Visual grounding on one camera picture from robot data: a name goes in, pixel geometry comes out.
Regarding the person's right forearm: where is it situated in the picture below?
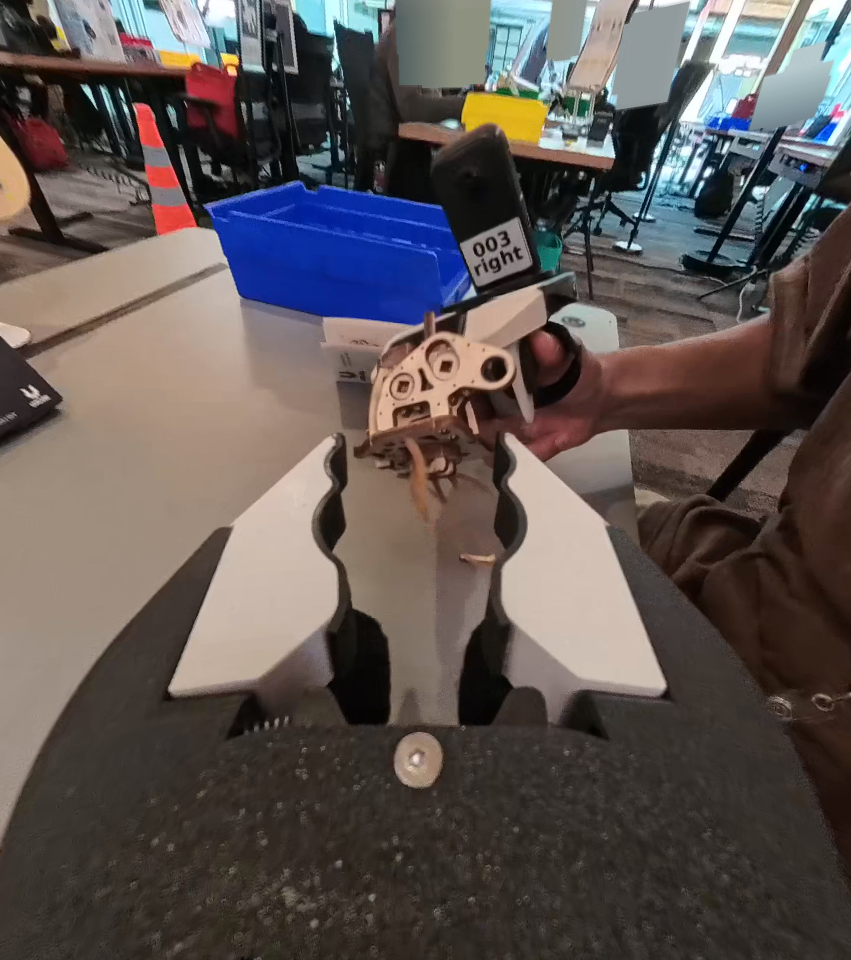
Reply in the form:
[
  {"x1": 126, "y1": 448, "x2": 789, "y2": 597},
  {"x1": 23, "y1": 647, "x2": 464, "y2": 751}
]
[{"x1": 594, "y1": 313, "x2": 796, "y2": 438}]

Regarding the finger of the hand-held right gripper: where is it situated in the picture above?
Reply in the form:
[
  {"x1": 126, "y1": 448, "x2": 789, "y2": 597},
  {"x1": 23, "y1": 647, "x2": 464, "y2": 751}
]
[{"x1": 461, "y1": 289, "x2": 549, "y2": 350}]

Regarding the white instruction booklet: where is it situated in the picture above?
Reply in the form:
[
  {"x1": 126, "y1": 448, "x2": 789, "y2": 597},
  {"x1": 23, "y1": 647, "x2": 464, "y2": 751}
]
[{"x1": 320, "y1": 315, "x2": 428, "y2": 385}]

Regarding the blue plastic bin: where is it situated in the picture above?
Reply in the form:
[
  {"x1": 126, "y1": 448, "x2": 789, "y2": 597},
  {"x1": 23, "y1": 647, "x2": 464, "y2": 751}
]
[{"x1": 204, "y1": 180, "x2": 474, "y2": 325}]

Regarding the red chair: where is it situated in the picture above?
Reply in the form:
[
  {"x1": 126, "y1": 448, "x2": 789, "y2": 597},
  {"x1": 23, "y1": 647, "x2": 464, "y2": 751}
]
[{"x1": 184, "y1": 63, "x2": 241, "y2": 151}]

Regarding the brown long table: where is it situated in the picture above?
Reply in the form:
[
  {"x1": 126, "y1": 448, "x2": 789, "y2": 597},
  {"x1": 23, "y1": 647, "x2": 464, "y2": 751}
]
[{"x1": 0, "y1": 41, "x2": 198, "y2": 252}]

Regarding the yellow plastic bin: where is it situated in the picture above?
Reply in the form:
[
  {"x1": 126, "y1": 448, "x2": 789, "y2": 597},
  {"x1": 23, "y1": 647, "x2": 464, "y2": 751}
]
[{"x1": 461, "y1": 91, "x2": 551, "y2": 144}]

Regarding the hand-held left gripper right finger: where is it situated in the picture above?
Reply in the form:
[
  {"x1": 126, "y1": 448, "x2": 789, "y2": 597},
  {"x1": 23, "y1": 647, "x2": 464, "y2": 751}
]
[{"x1": 487, "y1": 433, "x2": 668, "y2": 720}]

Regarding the tan rubber band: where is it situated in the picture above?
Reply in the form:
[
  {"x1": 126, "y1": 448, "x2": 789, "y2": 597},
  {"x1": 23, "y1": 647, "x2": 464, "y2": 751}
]
[{"x1": 404, "y1": 437, "x2": 448, "y2": 528}]

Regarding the wooden desk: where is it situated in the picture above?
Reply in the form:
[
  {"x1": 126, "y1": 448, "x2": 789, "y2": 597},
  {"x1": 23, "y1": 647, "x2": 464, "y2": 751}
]
[{"x1": 397, "y1": 121, "x2": 616, "y2": 172}]

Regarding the person's right hand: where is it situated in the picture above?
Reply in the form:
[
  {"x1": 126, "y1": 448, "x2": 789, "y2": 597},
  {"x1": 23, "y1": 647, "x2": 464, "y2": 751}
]
[{"x1": 470, "y1": 328, "x2": 608, "y2": 461}]

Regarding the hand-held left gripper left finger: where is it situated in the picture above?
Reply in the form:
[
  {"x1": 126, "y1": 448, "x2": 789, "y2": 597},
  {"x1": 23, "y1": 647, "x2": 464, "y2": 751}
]
[{"x1": 168, "y1": 432, "x2": 353, "y2": 706}]

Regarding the black office chair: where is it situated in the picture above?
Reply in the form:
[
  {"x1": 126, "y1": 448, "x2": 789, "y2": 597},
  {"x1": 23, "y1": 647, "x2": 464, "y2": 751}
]
[{"x1": 568, "y1": 60, "x2": 715, "y2": 250}]

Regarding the person's brown clothing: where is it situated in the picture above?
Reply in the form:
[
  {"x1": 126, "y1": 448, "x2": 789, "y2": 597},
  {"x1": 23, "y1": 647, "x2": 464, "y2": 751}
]
[{"x1": 635, "y1": 153, "x2": 851, "y2": 960}]

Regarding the wooden mechanical model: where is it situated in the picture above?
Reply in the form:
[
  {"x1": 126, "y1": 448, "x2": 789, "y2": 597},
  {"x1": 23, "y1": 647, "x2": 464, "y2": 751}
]
[{"x1": 354, "y1": 309, "x2": 518, "y2": 481}]

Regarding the orange traffic cone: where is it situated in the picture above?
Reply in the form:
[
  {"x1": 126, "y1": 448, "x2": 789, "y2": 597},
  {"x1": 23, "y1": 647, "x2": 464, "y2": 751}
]
[{"x1": 133, "y1": 102, "x2": 199, "y2": 237}]

